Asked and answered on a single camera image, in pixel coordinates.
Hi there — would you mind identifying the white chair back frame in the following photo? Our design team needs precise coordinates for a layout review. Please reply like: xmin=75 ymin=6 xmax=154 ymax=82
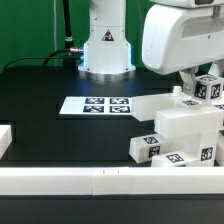
xmin=131 ymin=91 xmax=224 ymax=138

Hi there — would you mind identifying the white front wall rail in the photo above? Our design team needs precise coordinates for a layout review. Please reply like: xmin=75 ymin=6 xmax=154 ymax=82
xmin=0 ymin=167 xmax=224 ymax=196

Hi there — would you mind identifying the white marker base plate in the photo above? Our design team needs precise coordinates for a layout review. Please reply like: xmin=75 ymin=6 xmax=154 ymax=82
xmin=59 ymin=96 xmax=132 ymax=116

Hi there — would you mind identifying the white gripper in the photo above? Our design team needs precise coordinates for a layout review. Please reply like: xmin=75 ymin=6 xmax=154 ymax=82
xmin=142 ymin=0 xmax=224 ymax=95

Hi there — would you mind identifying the white chair seat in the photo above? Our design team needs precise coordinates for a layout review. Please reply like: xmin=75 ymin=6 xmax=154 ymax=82
xmin=183 ymin=131 xmax=222 ymax=167

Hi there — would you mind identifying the white marker cube front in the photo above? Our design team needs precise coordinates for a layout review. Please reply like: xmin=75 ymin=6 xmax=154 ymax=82
xmin=193 ymin=74 xmax=224 ymax=102

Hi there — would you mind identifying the black cable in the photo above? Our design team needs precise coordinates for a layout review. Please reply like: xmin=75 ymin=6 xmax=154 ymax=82
xmin=1 ymin=47 xmax=84 ymax=73

